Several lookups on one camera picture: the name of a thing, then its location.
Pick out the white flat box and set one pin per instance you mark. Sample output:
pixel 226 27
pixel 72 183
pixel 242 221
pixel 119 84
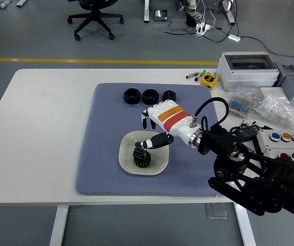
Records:
pixel 271 92

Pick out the white power strip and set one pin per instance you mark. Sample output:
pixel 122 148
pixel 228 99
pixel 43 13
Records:
pixel 203 28

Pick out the grey coloured-button control box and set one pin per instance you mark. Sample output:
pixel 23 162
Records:
pixel 285 143

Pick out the white background desk leg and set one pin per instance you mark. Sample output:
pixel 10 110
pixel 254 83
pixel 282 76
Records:
pixel 146 12
pixel 230 15

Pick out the black white marker pen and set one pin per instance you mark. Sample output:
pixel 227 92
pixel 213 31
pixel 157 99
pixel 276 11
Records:
pixel 191 76

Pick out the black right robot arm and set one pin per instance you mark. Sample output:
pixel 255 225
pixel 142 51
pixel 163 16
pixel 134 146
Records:
pixel 264 184

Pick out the grey electrical enclosure box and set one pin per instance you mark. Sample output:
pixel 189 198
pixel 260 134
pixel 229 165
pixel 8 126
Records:
pixel 247 77

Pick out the dark grey recessed block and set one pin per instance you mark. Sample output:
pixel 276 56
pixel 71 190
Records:
pixel 281 77

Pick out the black digital display module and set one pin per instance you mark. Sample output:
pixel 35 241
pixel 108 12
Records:
pixel 249 133

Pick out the black floor box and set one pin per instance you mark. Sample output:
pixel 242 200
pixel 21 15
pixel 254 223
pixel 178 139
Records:
pixel 190 20

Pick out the large black gear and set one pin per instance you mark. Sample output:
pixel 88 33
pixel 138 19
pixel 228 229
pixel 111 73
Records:
pixel 144 164

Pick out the clear plastic parts bag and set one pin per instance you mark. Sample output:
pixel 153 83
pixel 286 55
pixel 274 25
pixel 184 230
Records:
pixel 277 110

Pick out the large black hex nut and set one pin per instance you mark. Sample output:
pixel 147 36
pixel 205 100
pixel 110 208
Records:
pixel 150 97
pixel 132 97

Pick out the white table leg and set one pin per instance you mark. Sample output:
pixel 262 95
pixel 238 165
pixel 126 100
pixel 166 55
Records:
pixel 58 225
pixel 245 230

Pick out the yellow tape measure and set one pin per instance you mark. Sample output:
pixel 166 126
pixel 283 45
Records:
pixel 209 80

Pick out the white square plate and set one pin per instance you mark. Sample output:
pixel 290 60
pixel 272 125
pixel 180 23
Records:
pixel 129 143

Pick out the small black hex nut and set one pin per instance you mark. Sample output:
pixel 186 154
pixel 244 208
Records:
pixel 168 95

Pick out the white power adapter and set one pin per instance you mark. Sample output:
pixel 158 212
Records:
pixel 234 37

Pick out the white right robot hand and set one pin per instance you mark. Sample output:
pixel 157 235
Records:
pixel 170 118

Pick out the bag of blue resistors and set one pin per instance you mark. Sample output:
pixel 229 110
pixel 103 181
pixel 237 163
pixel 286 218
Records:
pixel 241 102

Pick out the black office chair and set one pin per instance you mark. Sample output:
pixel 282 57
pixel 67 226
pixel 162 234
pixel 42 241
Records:
pixel 93 18

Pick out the grey floor plate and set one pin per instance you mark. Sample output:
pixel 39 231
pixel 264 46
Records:
pixel 216 211

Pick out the blue-grey padded mat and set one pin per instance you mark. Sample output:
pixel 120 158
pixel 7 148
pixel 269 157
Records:
pixel 103 128

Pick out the green tip pen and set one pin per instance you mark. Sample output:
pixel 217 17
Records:
pixel 204 72

